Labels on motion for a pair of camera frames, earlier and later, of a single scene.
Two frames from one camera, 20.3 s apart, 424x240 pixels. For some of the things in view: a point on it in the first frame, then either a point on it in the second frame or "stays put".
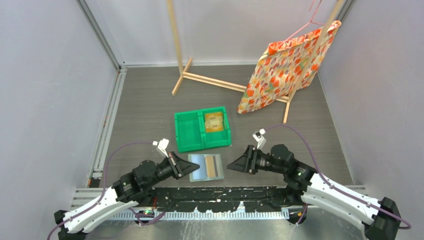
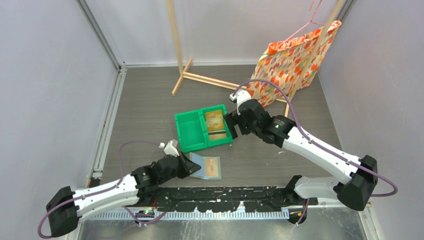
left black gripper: (180, 166) stays put
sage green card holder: (210, 167) stays put
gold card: (211, 166) -> (217, 134)
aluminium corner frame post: (121, 67) stays put
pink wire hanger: (310, 21) stays put
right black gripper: (246, 163) -> (232, 119)
